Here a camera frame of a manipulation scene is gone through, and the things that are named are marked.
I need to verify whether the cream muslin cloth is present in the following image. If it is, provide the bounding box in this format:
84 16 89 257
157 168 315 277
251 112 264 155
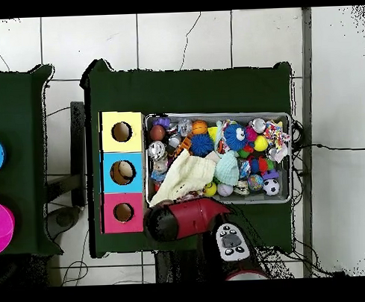
146 148 219 207

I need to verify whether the wooden box with three holes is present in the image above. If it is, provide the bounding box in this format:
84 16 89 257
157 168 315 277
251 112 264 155
97 109 149 234

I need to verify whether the clear mesh bin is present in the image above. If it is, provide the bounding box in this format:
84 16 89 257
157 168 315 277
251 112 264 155
143 108 295 208

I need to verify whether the orange plastic block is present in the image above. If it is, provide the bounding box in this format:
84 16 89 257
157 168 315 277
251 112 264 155
173 136 193 157

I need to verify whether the blue spiky ball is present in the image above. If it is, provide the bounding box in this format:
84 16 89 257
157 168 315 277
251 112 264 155
190 133 216 158

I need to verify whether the silver drink can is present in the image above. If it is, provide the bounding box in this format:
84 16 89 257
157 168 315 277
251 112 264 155
146 139 168 161

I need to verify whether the orange basketball toy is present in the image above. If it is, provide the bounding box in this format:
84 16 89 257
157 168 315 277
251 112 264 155
190 119 209 136

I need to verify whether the brown football toy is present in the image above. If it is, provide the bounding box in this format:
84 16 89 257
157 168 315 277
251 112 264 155
148 124 166 142

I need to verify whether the blue fuzzy ball with eyes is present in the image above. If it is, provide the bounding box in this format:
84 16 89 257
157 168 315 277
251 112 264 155
222 122 250 153

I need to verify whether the dark green tablecloth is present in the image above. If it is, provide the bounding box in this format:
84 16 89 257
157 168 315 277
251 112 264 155
0 63 63 258
78 52 299 259

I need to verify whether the globe print ball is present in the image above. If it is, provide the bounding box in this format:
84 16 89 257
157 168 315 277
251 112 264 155
246 174 264 192

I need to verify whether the black and white soccer ball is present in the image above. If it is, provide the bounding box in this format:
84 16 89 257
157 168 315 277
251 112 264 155
262 178 281 197

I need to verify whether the magenta bowl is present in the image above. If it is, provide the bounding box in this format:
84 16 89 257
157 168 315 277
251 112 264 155
0 199 16 255

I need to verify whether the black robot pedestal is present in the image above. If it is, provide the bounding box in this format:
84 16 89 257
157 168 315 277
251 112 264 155
154 248 225 283

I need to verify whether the black cable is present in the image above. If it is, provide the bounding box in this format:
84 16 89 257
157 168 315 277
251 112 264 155
290 117 365 153

